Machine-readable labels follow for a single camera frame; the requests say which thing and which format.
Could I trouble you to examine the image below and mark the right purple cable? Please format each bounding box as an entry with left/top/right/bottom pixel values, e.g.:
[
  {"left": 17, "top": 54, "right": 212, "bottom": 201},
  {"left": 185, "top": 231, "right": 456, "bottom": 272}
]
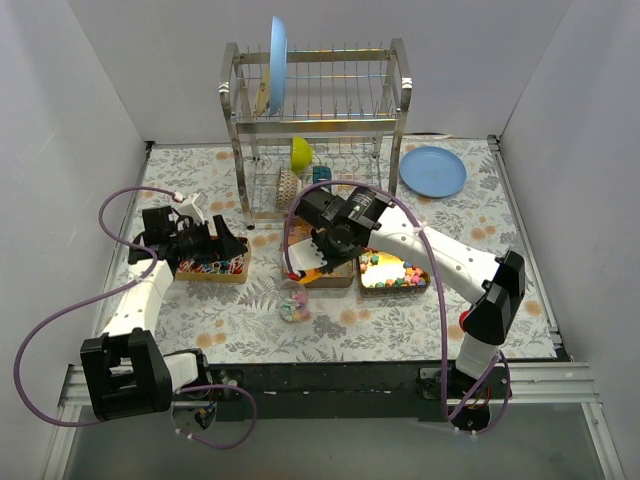
[{"left": 281, "top": 181, "right": 513, "bottom": 434}]

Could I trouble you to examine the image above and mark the yellow-green bowl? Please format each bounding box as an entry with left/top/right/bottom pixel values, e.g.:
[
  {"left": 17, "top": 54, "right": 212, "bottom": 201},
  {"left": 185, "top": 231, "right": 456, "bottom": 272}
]
[{"left": 290, "top": 136, "right": 313, "bottom": 174}]

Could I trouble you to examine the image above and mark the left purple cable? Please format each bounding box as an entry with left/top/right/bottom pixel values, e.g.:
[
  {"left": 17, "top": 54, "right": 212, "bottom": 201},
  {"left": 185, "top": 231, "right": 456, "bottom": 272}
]
[{"left": 13, "top": 186, "right": 258, "bottom": 449}]

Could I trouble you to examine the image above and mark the popsicle candy tin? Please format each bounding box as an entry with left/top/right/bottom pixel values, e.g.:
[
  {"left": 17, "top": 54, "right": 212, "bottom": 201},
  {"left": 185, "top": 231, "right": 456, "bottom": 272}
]
[{"left": 288, "top": 217, "right": 355, "bottom": 289}]

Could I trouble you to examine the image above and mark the large blue plate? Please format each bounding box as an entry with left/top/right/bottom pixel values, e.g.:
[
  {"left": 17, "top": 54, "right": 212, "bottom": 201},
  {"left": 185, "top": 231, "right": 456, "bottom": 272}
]
[{"left": 269, "top": 16, "right": 288, "bottom": 117}]

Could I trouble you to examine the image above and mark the star candy tin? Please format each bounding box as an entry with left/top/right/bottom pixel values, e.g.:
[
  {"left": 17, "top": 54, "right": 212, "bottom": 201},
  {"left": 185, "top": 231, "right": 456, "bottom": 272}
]
[{"left": 355, "top": 248, "right": 431, "bottom": 297}]

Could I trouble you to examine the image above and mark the steel dish rack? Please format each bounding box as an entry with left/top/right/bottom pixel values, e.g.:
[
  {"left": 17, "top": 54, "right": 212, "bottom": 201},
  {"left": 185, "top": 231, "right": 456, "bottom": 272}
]
[{"left": 218, "top": 38, "right": 413, "bottom": 227}]

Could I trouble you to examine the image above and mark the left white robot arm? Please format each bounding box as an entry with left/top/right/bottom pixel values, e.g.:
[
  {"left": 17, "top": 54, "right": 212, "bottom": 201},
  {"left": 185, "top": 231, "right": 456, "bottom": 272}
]
[{"left": 80, "top": 206, "right": 249, "bottom": 421}]

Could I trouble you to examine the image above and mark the purple cable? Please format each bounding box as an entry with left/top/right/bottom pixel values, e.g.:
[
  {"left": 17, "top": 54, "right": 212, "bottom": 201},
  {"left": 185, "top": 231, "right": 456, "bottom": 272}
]
[
  {"left": 13, "top": 186, "right": 258, "bottom": 449},
  {"left": 281, "top": 181, "right": 513, "bottom": 434}
]

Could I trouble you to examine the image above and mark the clear glass jar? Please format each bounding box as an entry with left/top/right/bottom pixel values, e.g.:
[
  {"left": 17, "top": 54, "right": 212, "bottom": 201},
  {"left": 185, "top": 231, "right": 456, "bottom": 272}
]
[{"left": 278, "top": 279, "right": 311, "bottom": 323}]

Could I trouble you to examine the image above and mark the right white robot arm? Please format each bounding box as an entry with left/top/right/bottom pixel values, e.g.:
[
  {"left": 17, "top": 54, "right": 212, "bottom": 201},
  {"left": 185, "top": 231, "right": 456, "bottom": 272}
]
[{"left": 283, "top": 181, "right": 526, "bottom": 398}]

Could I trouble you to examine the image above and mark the teal white mug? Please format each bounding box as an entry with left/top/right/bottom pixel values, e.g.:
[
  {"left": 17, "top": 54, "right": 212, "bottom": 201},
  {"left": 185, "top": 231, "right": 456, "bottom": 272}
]
[{"left": 312, "top": 165, "right": 332, "bottom": 184}]

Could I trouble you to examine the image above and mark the red jar lid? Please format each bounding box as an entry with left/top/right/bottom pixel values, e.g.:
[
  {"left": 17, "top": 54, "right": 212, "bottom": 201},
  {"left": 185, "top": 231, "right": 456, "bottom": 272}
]
[{"left": 459, "top": 310, "right": 470, "bottom": 332}]

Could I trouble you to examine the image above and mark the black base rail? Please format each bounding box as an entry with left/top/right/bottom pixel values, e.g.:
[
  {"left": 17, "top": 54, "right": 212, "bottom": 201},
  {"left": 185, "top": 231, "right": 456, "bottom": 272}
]
[{"left": 169, "top": 362, "right": 513, "bottom": 426}]

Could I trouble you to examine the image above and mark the beige plate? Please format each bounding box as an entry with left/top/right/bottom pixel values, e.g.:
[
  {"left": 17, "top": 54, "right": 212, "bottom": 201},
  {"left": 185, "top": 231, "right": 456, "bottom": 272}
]
[{"left": 253, "top": 66, "right": 270, "bottom": 117}]

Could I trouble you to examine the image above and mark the patterned bowl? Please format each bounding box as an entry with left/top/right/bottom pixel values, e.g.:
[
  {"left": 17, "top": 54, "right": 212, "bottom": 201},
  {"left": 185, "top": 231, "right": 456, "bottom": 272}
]
[{"left": 275, "top": 167, "right": 302, "bottom": 210}]

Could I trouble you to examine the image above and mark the yellow plastic scoop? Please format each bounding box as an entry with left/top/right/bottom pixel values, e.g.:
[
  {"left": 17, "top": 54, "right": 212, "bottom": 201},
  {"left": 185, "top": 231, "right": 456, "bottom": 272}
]
[{"left": 298, "top": 268, "right": 327, "bottom": 284}]

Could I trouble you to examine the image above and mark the small blue plate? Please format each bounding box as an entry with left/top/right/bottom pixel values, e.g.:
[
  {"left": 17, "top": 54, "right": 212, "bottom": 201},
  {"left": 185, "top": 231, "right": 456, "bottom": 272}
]
[{"left": 399, "top": 146, "right": 467, "bottom": 198}]

